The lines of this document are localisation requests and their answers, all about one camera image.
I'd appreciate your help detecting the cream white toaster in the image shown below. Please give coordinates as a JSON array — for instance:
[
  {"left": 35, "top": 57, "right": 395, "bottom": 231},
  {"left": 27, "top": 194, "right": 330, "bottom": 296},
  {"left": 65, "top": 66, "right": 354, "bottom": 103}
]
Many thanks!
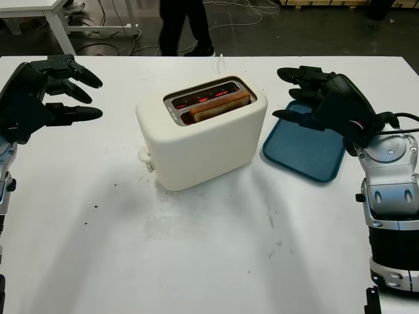
[{"left": 135, "top": 75, "right": 268, "bottom": 192}]

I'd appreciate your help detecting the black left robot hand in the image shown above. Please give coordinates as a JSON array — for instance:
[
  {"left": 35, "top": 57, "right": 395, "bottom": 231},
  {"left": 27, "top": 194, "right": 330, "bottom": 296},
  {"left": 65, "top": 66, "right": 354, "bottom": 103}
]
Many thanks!
[{"left": 0, "top": 54, "right": 104, "bottom": 127}]

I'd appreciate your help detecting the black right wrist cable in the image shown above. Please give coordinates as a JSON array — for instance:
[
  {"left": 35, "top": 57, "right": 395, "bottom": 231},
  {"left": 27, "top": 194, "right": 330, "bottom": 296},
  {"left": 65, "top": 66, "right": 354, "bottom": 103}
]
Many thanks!
[{"left": 343, "top": 111, "right": 419, "bottom": 156}]

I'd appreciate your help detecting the blue plastic tray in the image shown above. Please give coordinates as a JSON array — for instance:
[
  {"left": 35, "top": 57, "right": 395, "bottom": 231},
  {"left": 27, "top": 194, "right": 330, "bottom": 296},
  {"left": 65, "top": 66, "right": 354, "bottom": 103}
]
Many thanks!
[{"left": 261, "top": 99, "right": 347, "bottom": 186}]

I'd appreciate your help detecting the white floor cable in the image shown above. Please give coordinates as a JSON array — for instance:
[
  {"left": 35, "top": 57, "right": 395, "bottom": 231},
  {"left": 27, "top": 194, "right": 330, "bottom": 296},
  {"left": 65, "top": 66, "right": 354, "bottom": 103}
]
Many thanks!
[{"left": 129, "top": 0, "right": 282, "bottom": 56}]

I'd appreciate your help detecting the black bin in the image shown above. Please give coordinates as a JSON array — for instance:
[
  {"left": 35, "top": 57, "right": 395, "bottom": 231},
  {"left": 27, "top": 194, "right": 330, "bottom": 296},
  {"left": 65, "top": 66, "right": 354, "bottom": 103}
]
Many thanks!
[{"left": 365, "top": 0, "right": 393, "bottom": 21}]

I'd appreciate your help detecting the white desk in background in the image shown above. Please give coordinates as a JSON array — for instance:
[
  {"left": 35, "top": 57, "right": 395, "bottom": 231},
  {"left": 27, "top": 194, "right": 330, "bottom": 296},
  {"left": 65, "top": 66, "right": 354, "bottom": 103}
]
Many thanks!
[{"left": 0, "top": 0, "right": 140, "bottom": 56}]

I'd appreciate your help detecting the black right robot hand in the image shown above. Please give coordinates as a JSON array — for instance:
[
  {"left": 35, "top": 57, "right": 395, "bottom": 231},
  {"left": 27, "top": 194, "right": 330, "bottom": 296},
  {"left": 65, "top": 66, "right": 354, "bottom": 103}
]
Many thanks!
[{"left": 272, "top": 65, "right": 377, "bottom": 131}]

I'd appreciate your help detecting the browned toast slice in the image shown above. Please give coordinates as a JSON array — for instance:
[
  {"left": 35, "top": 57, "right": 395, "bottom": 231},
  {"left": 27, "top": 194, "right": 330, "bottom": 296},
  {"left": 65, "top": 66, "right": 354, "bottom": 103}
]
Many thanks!
[{"left": 189, "top": 90, "right": 249, "bottom": 124}]

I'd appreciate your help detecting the white toaster power cord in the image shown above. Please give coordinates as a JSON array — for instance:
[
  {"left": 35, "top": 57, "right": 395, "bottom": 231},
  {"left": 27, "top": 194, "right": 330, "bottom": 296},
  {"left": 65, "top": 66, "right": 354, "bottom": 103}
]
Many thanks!
[{"left": 214, "top": 54, "right": 227, "bottom": 78}]

